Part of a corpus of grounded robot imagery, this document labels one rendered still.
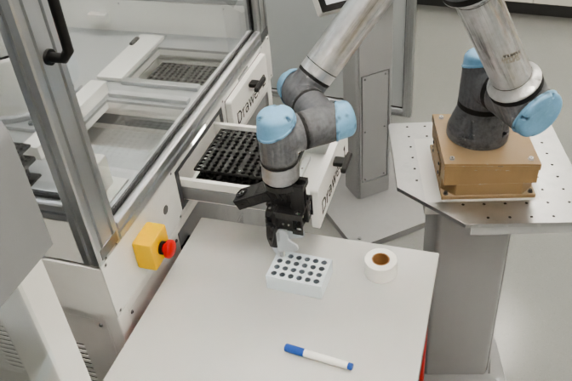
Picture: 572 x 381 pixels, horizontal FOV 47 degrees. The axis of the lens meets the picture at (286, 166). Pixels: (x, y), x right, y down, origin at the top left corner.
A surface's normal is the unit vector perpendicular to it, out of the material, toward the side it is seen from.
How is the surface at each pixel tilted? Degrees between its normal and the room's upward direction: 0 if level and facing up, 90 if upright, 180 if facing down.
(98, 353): 90
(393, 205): 3
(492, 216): 0
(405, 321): 0
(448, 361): 90
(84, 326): 90
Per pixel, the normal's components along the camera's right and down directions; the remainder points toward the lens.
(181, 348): -0.07, -0.80
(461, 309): -0.05, 0.60
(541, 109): 0.43, 0.61
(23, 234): 0.95, 0.12
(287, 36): -0.39, 0.57
